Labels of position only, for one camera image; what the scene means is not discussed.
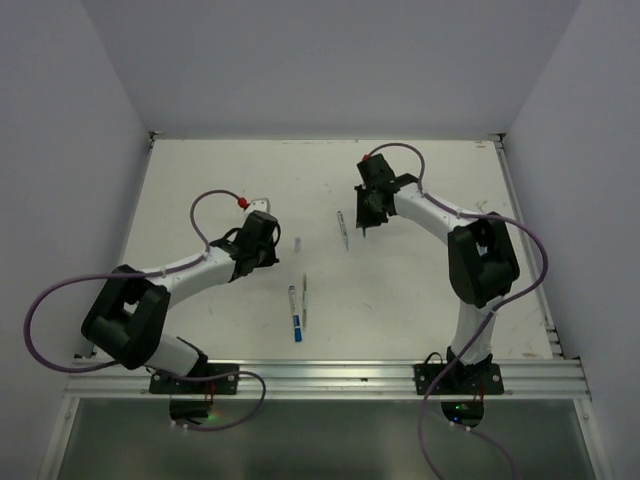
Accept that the clear slim pen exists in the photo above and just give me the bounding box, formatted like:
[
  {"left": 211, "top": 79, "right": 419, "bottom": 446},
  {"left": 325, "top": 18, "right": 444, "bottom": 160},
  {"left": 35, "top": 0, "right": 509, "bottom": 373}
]
[{"left": 336, "top": 210, "right": 349, "bottom": 251}]

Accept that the clear grey pen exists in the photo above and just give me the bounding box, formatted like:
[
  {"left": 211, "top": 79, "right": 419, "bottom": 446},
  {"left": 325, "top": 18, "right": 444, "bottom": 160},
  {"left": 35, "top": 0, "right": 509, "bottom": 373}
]
[{"left": 302, "top": 272, "right": 308, "bottom": 331}]

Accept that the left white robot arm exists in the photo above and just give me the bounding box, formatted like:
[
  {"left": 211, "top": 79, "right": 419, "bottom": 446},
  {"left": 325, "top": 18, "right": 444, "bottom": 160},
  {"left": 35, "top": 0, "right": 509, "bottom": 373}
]
[{"left": 81, "top": 211, "right": 281, "bottom": 393}]

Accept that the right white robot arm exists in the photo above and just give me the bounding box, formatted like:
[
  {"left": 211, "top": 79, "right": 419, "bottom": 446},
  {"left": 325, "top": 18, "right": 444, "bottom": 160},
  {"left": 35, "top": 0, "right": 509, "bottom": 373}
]
[{"left": 355, "top": 154, "right": 520, "bottom": 393}]

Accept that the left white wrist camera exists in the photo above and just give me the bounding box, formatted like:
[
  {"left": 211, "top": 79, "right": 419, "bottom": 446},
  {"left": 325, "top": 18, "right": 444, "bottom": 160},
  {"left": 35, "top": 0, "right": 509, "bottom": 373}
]
[{"left": 245, "top": 197, "right": 271, "bottom": 215}]

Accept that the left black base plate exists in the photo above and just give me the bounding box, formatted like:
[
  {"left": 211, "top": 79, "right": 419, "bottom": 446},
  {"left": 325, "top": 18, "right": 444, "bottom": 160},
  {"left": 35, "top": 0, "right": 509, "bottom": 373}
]
[{"left": 149, "top": 363, "right": 239, "bottom": 396}]

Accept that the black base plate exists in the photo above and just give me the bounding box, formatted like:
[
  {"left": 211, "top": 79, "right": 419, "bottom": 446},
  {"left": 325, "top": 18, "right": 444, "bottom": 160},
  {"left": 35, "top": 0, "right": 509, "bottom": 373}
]
[
  {"left": 149, "top": 363, "right": 239, "bottom": 396},
  {"left": 413, "top": 363, "right": 505, "bottom": 396}
]

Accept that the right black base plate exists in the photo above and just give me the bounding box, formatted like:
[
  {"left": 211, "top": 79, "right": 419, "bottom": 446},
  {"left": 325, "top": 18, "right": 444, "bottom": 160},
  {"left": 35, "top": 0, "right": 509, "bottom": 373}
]
[{"left": 413, "top": 363, "right": 505, "bottom": 396}]

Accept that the aluminium front rail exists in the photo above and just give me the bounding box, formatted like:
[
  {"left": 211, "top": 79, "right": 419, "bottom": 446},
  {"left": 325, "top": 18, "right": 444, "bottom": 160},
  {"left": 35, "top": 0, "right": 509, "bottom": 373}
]
[{"left": 65, "top": 359, "right": 590, "bottom": 401}]

